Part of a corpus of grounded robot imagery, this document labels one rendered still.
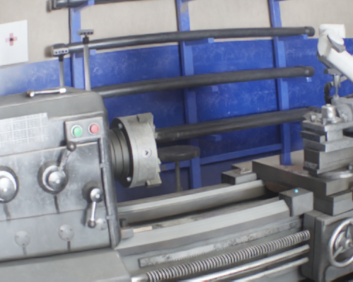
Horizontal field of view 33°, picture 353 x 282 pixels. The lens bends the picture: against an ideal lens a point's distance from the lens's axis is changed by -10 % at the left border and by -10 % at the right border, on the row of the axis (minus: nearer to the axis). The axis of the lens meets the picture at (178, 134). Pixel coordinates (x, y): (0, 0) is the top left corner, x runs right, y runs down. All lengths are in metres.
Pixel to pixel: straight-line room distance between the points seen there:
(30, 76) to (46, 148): 3.32
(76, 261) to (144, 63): 3.72
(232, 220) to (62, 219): 0.64
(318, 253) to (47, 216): 1.04
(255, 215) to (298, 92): 4.12
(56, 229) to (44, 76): 3.36
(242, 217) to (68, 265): 0.70
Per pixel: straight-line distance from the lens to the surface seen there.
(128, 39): 5.08
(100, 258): 2.00
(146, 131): 2.20
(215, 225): 2.23
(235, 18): 5.94
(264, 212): 2.33
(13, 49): 5.06
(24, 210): 1.93
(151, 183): 2.24
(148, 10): 5.55
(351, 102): 2.77
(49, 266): 1.96
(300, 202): 2.38
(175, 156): 4.50
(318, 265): 2.38
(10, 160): 1.89
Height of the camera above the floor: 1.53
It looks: 10 degrees down
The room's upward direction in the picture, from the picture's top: 4 degrees counter-clockwise
